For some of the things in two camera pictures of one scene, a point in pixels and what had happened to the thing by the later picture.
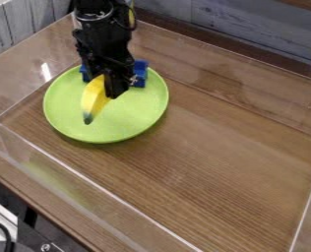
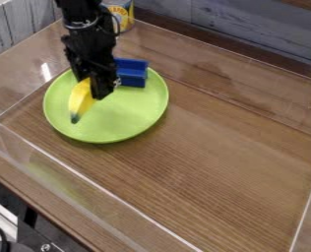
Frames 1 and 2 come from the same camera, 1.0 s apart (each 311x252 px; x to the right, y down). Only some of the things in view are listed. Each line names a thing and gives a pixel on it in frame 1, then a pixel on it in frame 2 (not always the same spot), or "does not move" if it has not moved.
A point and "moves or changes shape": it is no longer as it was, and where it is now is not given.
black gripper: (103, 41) → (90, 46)
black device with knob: (39, 236) does not move
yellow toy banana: (95, 99) moves or changes shape
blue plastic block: (139, 70) does not move
